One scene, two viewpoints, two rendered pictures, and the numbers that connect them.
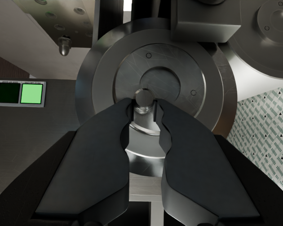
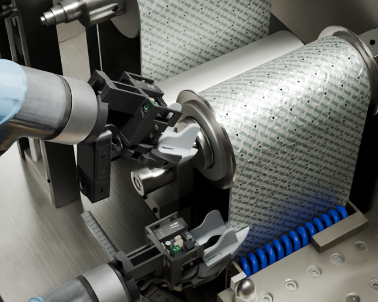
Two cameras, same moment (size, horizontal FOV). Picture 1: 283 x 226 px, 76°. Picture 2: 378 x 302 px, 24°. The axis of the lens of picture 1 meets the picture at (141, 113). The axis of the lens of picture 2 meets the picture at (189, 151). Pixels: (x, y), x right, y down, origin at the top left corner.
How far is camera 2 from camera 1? 1.10 m
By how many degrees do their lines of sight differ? 62
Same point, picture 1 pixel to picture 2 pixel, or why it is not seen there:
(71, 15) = not seen: outside the picture
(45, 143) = not seen: outside the picture
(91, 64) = (227, 180)
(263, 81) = (169, 100)
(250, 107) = (219, 39)
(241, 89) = not seen: hidden behind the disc
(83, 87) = (230, 172)
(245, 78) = not seen: hidden behind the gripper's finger
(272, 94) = (191, 56)
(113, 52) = (213, 177)
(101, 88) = (218, 165)
